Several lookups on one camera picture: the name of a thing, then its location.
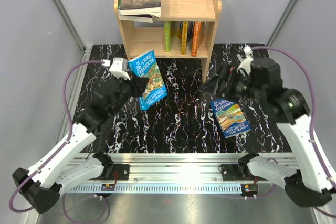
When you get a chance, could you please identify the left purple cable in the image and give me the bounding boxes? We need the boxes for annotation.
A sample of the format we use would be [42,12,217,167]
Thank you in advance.
[9,60,110,223]

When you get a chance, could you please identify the wooden two-tier shelf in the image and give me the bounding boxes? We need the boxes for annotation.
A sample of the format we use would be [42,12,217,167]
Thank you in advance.
[117,0,222,82]

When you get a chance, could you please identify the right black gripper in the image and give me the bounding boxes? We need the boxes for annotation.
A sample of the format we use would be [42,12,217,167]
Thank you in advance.
[198,62,265,104]

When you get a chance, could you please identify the green 65-Storey Treehouse book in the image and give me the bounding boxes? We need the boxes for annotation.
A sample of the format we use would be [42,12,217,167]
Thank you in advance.
[164,21,173,52]

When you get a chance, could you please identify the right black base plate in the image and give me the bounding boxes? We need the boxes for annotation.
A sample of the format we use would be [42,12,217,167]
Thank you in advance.
[218,164,256,182]

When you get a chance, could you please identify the black marble pattern mat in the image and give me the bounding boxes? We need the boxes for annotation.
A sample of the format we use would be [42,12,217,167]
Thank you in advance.
[82,59,291,153]

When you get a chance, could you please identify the blue back-cover Treehouse book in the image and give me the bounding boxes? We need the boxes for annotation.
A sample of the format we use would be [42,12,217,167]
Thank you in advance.
[178,21,194,55]

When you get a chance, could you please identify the orange 78-Storey Treehouse book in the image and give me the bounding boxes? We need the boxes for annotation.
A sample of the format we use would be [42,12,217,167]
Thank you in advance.
[191,21,205,57]

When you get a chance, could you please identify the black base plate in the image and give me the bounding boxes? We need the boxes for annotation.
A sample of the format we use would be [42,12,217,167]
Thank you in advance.
[218,164,256,182]
[99,164,130,181]

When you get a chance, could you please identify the purple 52-Storey Treehouse book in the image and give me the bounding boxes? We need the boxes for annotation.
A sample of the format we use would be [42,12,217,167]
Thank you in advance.
[118,15,153,23]

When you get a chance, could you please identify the slotted cable duct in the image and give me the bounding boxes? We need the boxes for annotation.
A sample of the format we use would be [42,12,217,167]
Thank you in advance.
[68,183,258,194]

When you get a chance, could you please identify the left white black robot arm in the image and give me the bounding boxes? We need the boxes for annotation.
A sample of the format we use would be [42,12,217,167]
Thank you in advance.
[12,76,149,214]

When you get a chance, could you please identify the light blue Treehouse book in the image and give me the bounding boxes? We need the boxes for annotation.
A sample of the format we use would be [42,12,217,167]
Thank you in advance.
[128,50,167,111]

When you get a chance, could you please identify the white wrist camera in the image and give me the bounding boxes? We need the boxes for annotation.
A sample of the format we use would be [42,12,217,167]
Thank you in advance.
[236,46,254,76]
[102,57,131,80]

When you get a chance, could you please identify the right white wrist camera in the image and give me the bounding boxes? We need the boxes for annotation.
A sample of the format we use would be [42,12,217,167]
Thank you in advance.
[236,46,254,76]

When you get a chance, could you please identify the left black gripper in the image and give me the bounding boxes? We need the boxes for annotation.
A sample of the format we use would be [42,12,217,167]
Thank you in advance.
[109,70,149,116]

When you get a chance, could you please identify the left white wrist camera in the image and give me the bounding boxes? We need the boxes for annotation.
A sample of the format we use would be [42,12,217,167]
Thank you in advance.
[102,57,131,80]

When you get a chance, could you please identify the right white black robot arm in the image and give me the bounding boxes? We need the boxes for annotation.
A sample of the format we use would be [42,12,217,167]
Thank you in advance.
[200,58,335,207]

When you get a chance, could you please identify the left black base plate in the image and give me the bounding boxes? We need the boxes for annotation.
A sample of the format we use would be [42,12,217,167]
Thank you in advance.
[99,164,130,181]

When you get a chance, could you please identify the blue 91-Storey Treehouse book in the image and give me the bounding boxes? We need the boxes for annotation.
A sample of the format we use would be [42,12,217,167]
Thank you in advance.
[210,99,250,138]

